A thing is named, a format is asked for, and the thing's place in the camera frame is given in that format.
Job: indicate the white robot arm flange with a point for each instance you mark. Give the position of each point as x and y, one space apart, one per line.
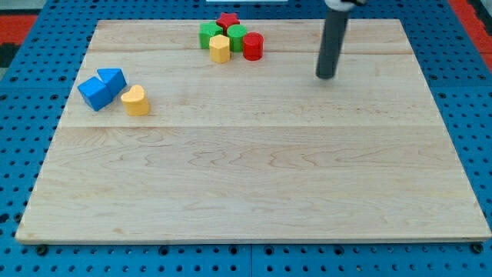
344 5

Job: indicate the light wooden board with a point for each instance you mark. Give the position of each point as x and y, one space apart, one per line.
254 152

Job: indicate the red cylinder block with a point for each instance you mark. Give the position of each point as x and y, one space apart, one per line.
253 46

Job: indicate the yellow hexagon block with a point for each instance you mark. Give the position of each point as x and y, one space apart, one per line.
219 47

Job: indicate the green cylinder block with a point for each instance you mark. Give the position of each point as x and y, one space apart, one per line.
236 34

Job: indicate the yellow heart block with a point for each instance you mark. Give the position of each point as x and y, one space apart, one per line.
135 101

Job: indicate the green cube block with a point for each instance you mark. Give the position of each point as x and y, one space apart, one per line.
208 30

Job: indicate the red star block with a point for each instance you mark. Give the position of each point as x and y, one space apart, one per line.
226 20

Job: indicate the blue triangle block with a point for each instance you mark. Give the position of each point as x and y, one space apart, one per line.
113 78

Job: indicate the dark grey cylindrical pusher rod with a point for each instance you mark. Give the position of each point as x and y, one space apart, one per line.
331 42

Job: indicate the blue cube block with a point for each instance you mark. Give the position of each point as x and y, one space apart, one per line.
95 93

